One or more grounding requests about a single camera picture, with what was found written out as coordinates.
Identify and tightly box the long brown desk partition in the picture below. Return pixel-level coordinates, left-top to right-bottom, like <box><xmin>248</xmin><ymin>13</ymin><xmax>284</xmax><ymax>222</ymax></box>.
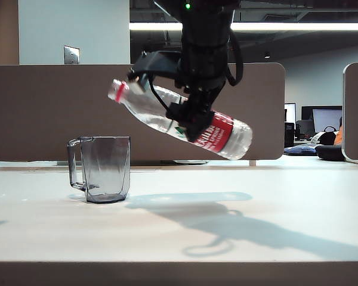
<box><xmin>0</xmin><ymin>63</ymin><xmax>286</xmax><ymax>162</ymax></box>

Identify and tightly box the long white ceiling light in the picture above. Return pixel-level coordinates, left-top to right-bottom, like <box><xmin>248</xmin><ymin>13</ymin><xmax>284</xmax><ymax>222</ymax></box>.
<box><xmin>129</xmin><ymin>21</ymin><xmax>358</xmax><ymax>32</ymax></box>

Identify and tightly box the narrow black computer monitor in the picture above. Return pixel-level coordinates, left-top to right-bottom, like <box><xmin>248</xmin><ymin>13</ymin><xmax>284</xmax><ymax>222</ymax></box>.
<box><xmin>284</xmin><ymin>102</ymin><xmax>297</xmax><ymax>123</ymax></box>

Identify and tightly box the blue patterned cushion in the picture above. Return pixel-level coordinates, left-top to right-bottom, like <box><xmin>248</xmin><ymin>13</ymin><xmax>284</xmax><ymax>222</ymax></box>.
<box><xmin>284</xmin><ymin>143</ymin><xmax>320</xmax><ymax>157</ymax></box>

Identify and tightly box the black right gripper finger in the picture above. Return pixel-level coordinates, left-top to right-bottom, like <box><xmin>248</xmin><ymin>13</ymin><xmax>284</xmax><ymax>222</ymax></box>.
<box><xmin>184</xmin><ymin>94</ymin><xmax>213</xmax><ymax>143</ymax></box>
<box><xmin>165</xmin><ymin>101</ymin><xmax>195</xmax><ymax>128</ymax></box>

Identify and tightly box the black bag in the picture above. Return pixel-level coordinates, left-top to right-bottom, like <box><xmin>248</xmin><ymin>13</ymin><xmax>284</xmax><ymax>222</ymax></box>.
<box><xmin>314</xmin><ymin>126</ymin><xmax>346</xmax><ymax>162</ymax></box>

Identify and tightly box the flat metal partition foot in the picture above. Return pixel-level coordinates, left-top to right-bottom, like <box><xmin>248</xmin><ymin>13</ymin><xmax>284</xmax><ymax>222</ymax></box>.
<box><xmin>172</xmin><ymin>160</ymin><xmax>210</xmax><ymax>166</ymax></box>

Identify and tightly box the person in orange shirt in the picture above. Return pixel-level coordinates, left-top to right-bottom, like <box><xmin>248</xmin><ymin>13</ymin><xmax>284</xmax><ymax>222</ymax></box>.
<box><xmin>333</xmin><ymin>116</ymin><xmax>344</xmax><ymax>147</ymax></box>

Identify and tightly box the clear water bottle red label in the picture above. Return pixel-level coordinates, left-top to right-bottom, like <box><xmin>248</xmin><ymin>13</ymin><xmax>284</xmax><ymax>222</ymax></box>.
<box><xmin>107</xmin><ymin>78</ymin><xmax>253</xmax><ymax>161</ymax></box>

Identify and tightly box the short brown desk partition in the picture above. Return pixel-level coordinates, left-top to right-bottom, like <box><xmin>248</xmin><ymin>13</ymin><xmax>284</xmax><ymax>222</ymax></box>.
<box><xmin>341</xmin><ymin>62</ymin><xmax>358</xmax><ymax>165</ymax></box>

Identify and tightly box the clear grey faceted plastic mug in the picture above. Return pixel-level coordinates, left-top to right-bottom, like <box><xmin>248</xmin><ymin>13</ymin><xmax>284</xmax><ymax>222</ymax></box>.
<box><xmin>67</xmin><ymin>136</ymin><xmax>131</xmax><ymax>204</ymax></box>

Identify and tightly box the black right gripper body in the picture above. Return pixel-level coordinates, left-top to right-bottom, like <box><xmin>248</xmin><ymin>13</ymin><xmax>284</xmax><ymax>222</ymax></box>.
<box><xmin>175</xmin><ymin>44</ymin><xmax>231</xmax><ymax>101</ymax></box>

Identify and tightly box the metal wall switch plate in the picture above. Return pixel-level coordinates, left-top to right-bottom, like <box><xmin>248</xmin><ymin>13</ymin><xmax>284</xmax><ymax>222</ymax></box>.
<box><xmin>63</xmin><ymin>45</ymin><xmax>81</xmax><ymax>65</ymax></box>

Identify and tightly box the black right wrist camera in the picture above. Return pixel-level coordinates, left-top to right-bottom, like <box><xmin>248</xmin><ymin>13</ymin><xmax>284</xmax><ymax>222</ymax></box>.
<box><xmin>126</xmin><ymin>50</ymin><xmax>183</xmax><ymax>94</ymax></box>

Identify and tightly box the thin black camera cable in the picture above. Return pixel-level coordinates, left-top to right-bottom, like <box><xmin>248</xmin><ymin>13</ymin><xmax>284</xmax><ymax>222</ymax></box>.
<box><xmin>147</xmin><ymin>73</ymin><xmax>171</xmax><ymax>111</ymax></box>

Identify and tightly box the wide black computer monitor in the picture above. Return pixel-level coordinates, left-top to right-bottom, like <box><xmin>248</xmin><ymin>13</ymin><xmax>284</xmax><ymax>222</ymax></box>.
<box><xmin>301</xmin><ymin>105</ymin><xmax>343</xmax><ymax>141</ymax></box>

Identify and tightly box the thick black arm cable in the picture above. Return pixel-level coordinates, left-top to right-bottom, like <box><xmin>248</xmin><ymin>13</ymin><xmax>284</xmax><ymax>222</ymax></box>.
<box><xmin>226</xmin><ymin>29</ymin><xmax>245</xmax><ymax>88</ymax></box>

